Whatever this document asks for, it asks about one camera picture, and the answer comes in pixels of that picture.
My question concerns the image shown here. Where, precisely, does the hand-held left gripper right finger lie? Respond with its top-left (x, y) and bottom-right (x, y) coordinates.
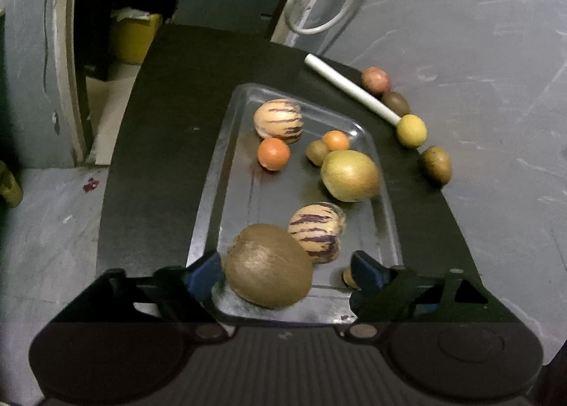
top-left (338, 250), bottom-right (520, 340)

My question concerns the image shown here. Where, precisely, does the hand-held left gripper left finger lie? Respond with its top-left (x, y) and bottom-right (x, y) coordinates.
top-left (49, 251), bottom-right (232, 342)

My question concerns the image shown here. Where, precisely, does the large brown kiwi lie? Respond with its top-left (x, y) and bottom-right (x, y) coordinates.
top-left (223, 224), bottom-right (314, 310)

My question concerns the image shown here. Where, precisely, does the dark striped pepino melon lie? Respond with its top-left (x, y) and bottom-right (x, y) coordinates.
top-left (288, 202), bottom-right (347, 264)

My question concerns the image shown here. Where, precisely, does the yellow green mango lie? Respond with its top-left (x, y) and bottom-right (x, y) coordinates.
top-left (320, 150), bottom-right (382, 203)

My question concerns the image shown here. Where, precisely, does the metal tray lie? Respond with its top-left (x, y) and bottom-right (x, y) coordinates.
top-left (186, 83), bottom-right (404, 326)

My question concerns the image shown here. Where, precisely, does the small brown kiwi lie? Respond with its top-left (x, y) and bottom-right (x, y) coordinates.
top-left (305, 139), bottom-right (330, 167)

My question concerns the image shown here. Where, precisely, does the small orange tangerine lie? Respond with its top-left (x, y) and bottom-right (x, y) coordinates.
top-left (321, 130), bottom-right (351, 152)

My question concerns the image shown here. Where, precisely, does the orange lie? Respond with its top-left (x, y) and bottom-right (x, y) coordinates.
top-left (257, 137), bottom-right (291, 171)

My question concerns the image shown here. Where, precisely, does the pale striped pepino melon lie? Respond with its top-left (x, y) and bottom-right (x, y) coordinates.
top-left (253, 98), bottom-right (304, 144)

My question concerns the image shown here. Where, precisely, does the oval golden kiwi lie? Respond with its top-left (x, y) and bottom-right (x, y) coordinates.
top-left (420, 146), bottom-right (453, 186)

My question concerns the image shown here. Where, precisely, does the yellow lemon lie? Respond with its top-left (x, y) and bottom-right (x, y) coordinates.
top-left (396, 114), bottom-right (428, 149)

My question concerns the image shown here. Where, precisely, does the dark brown kiwi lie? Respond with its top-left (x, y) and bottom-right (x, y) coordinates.
top-left (381, 91), bottom-right (411, 117)

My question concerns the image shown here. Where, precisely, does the white tube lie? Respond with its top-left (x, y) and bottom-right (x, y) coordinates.
top-left (304, 53), bottom-right (402, 127)

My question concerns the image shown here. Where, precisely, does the red round fruit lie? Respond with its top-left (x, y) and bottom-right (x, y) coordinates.
top-left (360, 67), bottom-right (391, 95)

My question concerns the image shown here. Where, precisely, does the olive yellow object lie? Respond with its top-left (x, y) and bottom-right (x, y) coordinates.
top-left (0, 162), bottom-right (24, 208)

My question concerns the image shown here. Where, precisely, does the yellow bin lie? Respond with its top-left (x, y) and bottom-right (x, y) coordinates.
top-left (110, 12), bottom-right (164, 66)

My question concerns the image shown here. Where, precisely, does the wooden door frame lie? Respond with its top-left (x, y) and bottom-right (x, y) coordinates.
top-left (44, 0), bottom-right (96, 165)

